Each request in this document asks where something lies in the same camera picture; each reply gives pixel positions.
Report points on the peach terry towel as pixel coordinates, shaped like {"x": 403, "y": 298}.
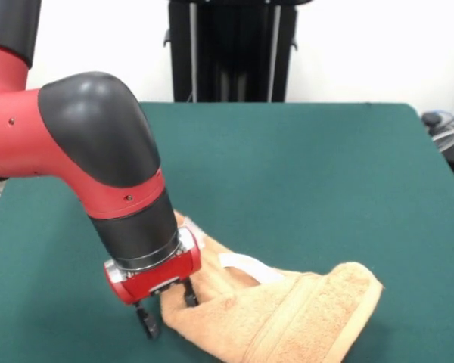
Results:
{"x": 287, "y": 314}

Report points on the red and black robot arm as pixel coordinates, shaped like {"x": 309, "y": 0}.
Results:
{"x": 98, "y": 143}

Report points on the dark green table cloth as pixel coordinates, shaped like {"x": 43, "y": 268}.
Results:
{"x": 287, "y": 170}

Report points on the black power adapter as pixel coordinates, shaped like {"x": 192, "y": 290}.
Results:
{"x": 432, "y": 118}

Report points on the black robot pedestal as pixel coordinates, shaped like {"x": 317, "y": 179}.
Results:
{"x": 231, "y": 56}

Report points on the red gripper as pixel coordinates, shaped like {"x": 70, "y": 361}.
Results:
{"x": 155, "y": 276}

